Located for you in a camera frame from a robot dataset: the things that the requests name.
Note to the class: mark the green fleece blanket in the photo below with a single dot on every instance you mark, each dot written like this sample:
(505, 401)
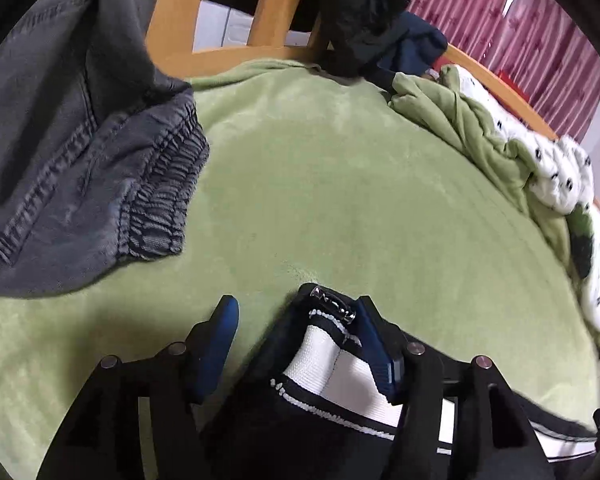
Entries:
(355, 185)

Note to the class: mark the black jacket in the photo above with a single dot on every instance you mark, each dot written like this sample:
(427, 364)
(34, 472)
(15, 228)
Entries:
(355, 10)

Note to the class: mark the red patterned curtain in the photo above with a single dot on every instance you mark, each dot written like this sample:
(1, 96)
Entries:
(505, 20)

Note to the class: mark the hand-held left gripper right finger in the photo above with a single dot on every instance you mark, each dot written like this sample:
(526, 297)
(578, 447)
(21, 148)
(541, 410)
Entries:
(376, 347)

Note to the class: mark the grey jeans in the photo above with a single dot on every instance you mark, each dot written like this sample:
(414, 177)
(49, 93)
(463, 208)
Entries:
(80, 160)

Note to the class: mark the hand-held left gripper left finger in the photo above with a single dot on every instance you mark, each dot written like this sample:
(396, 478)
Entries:
(219, 342)

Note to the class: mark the red box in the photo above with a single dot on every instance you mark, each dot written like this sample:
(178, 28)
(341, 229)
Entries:
(506, 81)

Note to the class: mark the white floral quilt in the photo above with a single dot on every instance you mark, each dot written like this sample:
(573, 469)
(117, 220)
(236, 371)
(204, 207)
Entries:
(555, 165)

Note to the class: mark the navy garment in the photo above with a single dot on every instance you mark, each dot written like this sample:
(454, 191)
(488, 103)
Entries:
(416, 40)

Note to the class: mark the black pants with white waistband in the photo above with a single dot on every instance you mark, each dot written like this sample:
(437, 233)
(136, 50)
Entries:
(280, 440)

